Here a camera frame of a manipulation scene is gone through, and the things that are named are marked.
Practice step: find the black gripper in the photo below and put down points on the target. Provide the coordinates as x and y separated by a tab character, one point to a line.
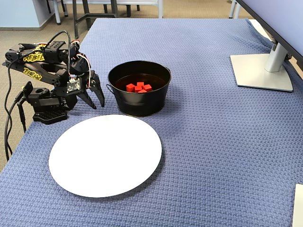
88	88

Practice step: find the white round plate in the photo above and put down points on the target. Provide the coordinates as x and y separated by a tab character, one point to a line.
106	156

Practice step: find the black metal bucket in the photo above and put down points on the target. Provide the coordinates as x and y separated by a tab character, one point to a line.
142	104

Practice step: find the black chair leg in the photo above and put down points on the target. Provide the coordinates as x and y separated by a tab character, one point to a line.
65	9
128	10

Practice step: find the light blue cabinet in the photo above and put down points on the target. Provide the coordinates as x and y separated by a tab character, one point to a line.
16	11

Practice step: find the blue woven tablecloth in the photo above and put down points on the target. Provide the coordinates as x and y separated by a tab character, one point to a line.
213	142

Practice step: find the white metal leg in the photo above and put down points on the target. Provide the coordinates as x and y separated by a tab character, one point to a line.
233	8

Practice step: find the silver monitor stand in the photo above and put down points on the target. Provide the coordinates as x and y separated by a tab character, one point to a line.
260	71

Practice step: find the computer monitor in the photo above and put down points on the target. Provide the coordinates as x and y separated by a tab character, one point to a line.
284	19

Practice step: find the white flat object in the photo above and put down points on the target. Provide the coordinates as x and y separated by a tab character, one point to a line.
298	208

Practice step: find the small camera circuit board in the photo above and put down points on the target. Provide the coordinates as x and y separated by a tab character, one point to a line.
73	85

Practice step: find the dark grey table frame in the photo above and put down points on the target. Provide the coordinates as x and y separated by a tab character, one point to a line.
75	26

